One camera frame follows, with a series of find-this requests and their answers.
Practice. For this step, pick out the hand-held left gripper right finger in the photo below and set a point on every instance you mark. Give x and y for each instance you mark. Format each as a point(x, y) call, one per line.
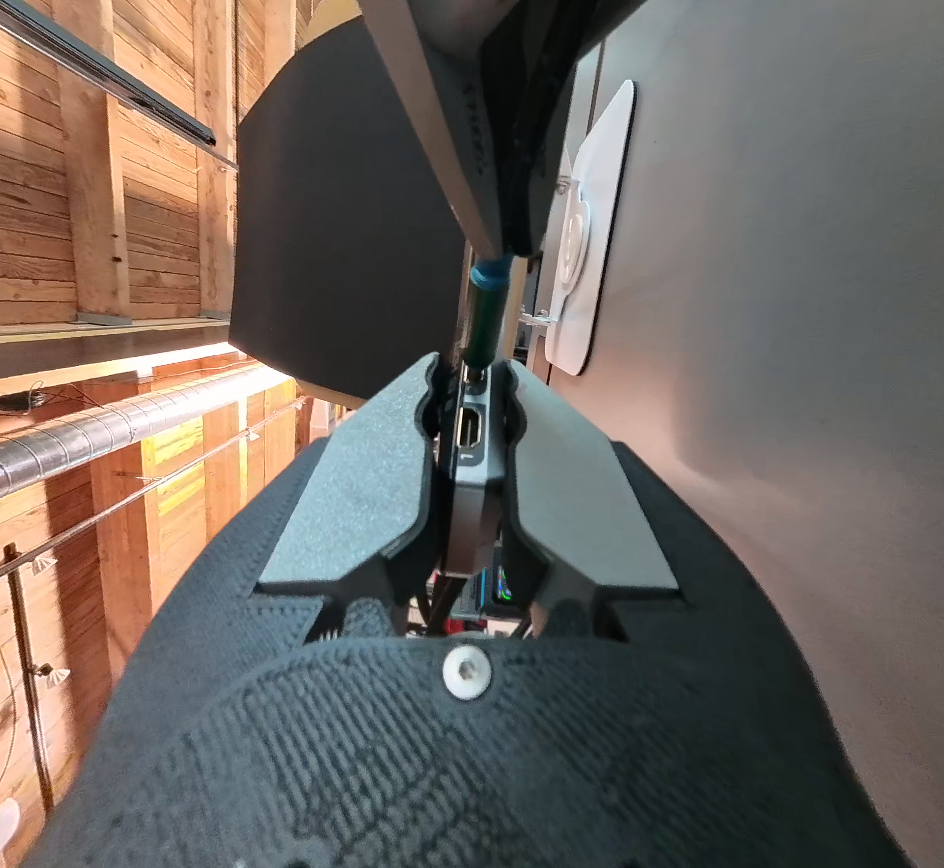
point(590, 514)

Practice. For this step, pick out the monitor with white stand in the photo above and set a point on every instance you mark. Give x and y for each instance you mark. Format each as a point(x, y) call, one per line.
point(346, 219)

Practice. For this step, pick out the grey hdmi switch box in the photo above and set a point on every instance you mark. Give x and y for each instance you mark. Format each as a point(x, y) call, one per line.
point(472, 492)

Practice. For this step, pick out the black ceiling track rail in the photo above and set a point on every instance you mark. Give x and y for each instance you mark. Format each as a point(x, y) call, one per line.
point(110, 64)

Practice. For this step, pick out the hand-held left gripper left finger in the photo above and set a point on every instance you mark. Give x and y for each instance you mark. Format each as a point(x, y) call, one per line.
point(346, 507)

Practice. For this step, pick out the white stand base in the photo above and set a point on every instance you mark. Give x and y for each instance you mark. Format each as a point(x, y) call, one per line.
point(597, 182)

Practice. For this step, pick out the small colourful screen device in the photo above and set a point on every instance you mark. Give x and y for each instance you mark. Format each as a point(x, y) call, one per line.
point(498, 584)

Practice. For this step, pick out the silver ventilation duct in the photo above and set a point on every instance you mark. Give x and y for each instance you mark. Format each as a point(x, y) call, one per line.
point(110, 425)

